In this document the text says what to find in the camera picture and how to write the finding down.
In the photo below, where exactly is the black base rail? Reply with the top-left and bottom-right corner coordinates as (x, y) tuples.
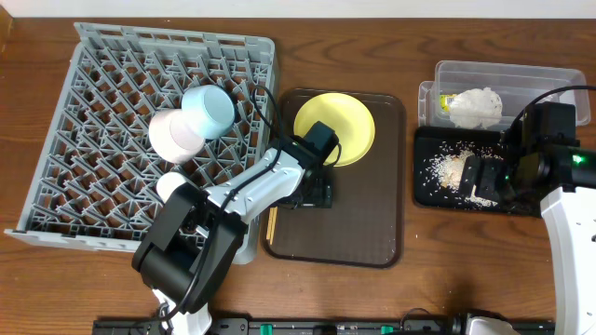
(91, 309), (555, 335)

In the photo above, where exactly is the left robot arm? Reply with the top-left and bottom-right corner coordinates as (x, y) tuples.
(131, 135), (341, 334)

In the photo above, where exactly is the white cup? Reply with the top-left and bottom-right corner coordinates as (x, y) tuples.
(156, 172), (188, 202)

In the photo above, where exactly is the brown serving tray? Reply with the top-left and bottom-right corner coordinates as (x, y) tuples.
(261, 93), (407, 269)

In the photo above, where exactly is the grey plastic dish rack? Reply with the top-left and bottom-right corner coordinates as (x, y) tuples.
(9, 22), (278, 252)

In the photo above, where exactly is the clear plastic bin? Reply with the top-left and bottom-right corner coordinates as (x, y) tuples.
(418, 60), (586, 132)

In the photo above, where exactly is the black waste tray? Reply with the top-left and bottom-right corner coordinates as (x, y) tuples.
(413, 126), (540, 217)

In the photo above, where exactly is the yellow plate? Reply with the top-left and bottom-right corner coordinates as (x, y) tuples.
(293, 93), (375, 167)

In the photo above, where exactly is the white paper napkin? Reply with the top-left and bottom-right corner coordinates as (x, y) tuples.
(446, 87), (503, 129)

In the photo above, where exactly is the spilled rice food waste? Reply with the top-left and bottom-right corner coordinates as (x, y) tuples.
(421, 141), (501, 209)

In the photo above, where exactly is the light blue bowl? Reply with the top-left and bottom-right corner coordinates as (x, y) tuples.
(182, 85), (236, 140)

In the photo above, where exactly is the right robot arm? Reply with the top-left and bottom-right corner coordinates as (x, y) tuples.
(459, 144), (595, 334)

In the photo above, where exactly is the right wooden chopstick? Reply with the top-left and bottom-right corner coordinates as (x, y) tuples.
(268, 207), (279, 246)

